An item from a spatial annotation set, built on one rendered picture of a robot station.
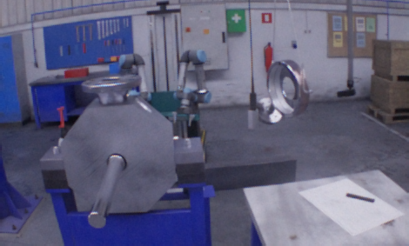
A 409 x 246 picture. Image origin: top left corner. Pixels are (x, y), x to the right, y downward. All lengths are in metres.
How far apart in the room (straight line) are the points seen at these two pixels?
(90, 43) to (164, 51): 3.26
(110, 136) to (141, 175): 0.21
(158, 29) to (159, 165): 2.41
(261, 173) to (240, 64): 4.90
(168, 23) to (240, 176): 2.16
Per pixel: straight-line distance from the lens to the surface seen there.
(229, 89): 6.80
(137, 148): 1.47
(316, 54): 7.13
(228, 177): 1.96
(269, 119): 2.53
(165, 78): 3.77
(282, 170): 2.02
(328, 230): 1.38
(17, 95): 7.00
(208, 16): 6.32
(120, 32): 6.69
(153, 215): 1.63
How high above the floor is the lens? 1.63
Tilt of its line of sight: 15 degrees down
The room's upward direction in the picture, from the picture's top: 3 degrees counter-clockwise
